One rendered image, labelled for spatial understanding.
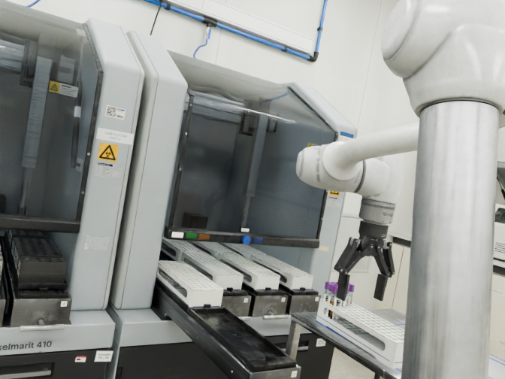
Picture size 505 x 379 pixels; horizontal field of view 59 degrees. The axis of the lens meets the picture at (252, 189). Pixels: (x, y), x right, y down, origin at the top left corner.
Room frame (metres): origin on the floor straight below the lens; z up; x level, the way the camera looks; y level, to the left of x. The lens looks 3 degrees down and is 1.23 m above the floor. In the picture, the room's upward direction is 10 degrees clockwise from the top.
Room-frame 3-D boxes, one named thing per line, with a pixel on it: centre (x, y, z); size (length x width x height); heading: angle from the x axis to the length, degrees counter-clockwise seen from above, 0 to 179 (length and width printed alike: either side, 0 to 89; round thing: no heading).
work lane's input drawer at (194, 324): (1.19, 0.05, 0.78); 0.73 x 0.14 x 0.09; 33
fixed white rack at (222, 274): (1.55, 0.10, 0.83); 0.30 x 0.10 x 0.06; 33
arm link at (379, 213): (1.20, -0.34, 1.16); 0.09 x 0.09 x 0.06
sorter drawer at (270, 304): (1.74, 0.04, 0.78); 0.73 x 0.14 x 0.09; 33
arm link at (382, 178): (1.19, -0.33, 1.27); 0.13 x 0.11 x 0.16; 99
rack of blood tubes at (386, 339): (1.16, -0.36, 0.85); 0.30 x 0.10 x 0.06; 29
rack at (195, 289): (1.35, 0.15, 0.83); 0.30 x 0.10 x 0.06; 33
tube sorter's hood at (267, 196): (1.71, 0.11, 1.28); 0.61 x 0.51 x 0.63; 123
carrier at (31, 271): (1.17, 0.51, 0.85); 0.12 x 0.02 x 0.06; 123
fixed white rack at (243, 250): (1.98, 0.01, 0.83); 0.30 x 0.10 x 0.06; 33
